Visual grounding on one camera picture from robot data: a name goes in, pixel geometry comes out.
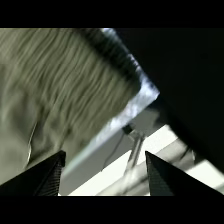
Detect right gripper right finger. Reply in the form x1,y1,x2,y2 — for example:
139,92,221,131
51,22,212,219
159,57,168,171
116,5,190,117
144,150,224,197

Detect black garment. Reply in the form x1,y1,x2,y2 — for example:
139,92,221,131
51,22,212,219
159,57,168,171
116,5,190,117
114,28,224,174

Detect silver frame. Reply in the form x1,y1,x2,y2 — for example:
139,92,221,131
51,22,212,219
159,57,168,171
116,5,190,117
58,99,224,197

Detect khaki pants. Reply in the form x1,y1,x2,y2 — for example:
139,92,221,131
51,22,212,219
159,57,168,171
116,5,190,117
0,28,141,186

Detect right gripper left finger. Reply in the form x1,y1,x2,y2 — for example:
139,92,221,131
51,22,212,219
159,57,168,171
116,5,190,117
0,150,67,197

